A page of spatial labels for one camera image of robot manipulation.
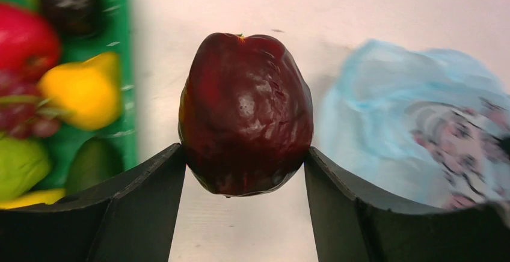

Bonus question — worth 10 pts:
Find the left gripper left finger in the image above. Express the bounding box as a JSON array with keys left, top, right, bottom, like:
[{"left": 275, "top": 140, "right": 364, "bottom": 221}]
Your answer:
[{"left": 1, "top": 143, "right": 186, "bottom": 261}]

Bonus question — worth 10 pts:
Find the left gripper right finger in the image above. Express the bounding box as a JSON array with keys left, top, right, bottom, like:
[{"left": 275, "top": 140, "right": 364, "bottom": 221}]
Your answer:
[{"left": 304, "top": 148, "right": 509, "bottom": 261}]

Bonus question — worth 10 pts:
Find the green avocado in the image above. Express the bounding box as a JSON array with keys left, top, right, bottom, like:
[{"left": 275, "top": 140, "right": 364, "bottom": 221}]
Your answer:
[{"left": 65, "top": 137, "right": 124, "bottom": 195}]

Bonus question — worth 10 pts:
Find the light blue plastic bag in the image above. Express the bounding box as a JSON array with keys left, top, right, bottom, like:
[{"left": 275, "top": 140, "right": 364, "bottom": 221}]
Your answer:
[{"left": 315, "top": 40, "right": 509, "bottom": 209}]

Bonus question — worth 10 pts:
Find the red grape bunch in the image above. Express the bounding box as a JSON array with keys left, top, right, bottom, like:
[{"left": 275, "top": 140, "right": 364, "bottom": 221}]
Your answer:
[{"left": 1, "top": 70, "right": 61, "bottom": 139}]

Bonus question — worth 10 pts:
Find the dark red apple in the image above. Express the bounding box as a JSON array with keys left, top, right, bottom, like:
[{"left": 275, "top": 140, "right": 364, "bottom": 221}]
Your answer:
[{"left": 178, "top": 32, "right": 314, "bottom": 197}]

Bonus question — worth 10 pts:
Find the green lime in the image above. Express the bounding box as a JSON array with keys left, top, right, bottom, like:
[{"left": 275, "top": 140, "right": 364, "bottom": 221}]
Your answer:
[{"left": 1, "top": 136, "right": 52, "bottom": 201}]

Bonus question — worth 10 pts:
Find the yellow pear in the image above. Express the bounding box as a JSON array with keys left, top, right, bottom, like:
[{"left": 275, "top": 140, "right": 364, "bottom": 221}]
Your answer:
[{"left": 37, "top": 52, "right": 123, "bottom": 131}]

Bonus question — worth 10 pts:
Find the green plastic tray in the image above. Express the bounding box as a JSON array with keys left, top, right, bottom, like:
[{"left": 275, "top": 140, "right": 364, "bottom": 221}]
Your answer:
[{"left": 0, "top": 0, "right": 139, "bottom": 197}]

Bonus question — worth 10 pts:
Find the dark purple plum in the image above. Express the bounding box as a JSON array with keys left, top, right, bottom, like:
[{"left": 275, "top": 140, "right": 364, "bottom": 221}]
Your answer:
[{"left": 38, "top": 0, "right": 105, "bottom": 37}]

